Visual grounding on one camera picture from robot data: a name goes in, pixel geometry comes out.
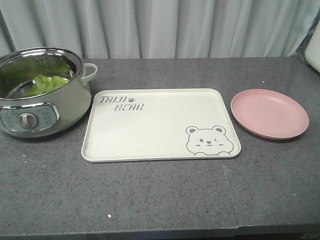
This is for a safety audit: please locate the cream bear serving tray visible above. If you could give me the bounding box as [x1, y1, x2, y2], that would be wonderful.
[81, 88, 241, 163]

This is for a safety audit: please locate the pink round plate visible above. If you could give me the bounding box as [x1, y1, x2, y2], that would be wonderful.
[230, 89, 309, 140]

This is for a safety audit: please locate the green lettuce leaf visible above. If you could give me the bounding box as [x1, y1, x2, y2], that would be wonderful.
[22, 74, 69, 98]

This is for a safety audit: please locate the white pleated curtain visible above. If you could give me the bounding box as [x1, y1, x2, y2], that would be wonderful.
[0, 0, 320, 59]

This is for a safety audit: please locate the light green electric cooking pot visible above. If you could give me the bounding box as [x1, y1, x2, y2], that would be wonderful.
[0, 47, 98, 138]

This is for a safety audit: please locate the white appliance on right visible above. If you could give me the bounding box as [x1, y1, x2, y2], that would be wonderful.
[305, 32, 320, 72]

